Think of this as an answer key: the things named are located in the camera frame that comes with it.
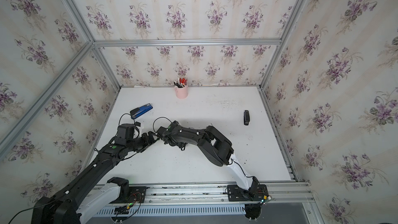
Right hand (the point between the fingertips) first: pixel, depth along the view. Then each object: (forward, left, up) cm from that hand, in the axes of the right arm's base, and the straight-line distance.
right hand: (190, 139), depth 92 cm
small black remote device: (+15, -35, +3) cm, 38 cm away
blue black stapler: (+20, +35, +3) cm, 40 cm away
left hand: (-6, +16, +10) cm, 20 cm away
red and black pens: (+40, +9, +9) cm, 42 cm away
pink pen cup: (+33, +8, +5) cm, 35 cm away
